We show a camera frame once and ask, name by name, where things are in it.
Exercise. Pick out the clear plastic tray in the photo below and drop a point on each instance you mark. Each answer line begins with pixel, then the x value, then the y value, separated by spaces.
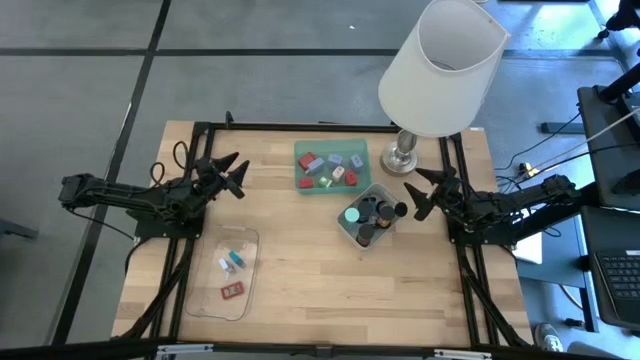
pixel 210 300

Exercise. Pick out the green translucent plastic tray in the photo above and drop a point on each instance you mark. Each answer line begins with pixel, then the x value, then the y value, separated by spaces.
pixel 320 147

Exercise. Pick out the black front rig beam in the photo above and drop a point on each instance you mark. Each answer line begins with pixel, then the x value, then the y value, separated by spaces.
pixel 280 347

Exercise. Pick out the white shade table lamp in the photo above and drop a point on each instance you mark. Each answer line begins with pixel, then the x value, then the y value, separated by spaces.
pixel 440 80

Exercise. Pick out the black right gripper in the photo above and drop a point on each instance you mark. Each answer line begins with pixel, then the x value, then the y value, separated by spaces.
pixel 450 197

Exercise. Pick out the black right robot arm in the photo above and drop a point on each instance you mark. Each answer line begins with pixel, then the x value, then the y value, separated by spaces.
pixel 525 200

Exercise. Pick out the teal box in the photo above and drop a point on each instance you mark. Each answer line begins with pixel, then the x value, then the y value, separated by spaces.
pixel 237 258

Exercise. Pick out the black table frame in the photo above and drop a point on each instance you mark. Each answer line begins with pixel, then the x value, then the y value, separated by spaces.
pixel 300 128

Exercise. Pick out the hourglass brown sand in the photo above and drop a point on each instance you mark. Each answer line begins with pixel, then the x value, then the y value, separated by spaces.
pixel 365 232
pixel 386 212

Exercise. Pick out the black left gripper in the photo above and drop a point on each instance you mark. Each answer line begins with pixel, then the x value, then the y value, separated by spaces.
pixel 210 180

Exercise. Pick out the hourglass blue sand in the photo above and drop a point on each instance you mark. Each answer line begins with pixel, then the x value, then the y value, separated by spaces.
pixel 366 207

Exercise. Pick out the person's shoe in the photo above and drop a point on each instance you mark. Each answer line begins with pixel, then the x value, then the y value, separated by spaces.
pixel 549 337

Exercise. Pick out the yellow plug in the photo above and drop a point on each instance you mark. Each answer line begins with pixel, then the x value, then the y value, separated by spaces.
pixel 527 170

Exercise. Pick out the small red cube charger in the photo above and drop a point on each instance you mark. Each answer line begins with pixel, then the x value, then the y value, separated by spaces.
pixel 351 178
pixel 305 183

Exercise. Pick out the black chair base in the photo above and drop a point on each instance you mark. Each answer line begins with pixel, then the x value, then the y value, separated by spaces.
pixel 622 17

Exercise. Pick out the black desk foot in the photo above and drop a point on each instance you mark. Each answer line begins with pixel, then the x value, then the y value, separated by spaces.
pixel 560 128

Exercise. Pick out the lavender wall charger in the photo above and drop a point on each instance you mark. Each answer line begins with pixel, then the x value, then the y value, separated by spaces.
pixel 317 165

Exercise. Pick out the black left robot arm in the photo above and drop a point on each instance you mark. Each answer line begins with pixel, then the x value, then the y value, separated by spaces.
pixel 125 192

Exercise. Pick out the green cube charger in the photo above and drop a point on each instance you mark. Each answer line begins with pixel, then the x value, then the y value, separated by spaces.
pixel 325 182

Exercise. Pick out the red box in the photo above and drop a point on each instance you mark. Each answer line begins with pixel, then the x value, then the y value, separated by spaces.
pixel 232 290

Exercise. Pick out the grey furniture foot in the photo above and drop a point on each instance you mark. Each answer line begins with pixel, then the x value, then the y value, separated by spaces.
pixel 17 230

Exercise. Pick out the black keyboard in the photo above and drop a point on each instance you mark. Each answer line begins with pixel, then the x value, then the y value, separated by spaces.
pixel 622 285

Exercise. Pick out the lavender blue cube charger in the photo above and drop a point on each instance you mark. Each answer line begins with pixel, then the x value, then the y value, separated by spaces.
pixel 335 160

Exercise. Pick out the black office desk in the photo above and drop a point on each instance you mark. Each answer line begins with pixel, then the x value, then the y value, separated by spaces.
pixel 595 230
pixel 610 140

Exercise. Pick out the black computer mouse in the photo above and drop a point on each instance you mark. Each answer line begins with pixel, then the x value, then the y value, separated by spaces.
pixel 627 182

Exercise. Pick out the pink white cube charger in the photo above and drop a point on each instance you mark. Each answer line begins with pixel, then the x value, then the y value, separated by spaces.
pixel 338 173

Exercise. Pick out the small white adapter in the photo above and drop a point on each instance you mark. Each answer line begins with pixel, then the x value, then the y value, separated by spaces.
pixel 223 263

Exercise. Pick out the teal cap hourglass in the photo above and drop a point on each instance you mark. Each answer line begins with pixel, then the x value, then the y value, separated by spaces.
pixel 352 215

